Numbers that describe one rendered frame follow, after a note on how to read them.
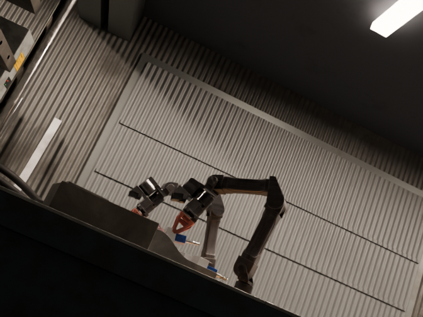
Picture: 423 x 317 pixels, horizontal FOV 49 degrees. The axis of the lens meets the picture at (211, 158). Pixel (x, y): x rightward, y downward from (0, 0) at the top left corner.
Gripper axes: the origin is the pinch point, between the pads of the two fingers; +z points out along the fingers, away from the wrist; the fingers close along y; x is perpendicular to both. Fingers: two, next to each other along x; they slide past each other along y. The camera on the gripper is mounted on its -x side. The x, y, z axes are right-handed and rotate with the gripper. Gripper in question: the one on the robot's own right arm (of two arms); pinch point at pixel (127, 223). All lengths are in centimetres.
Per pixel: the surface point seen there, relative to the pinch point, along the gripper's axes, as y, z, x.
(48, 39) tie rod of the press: 35, -18, -75
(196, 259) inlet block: 73, 0, 18
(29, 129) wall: -180, -10, -98
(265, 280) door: -160, -75, 121
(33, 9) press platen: 38, -20, -86
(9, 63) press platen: 40, 0, -74
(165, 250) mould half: 83, 6, 8
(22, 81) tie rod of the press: 35, 0, -67
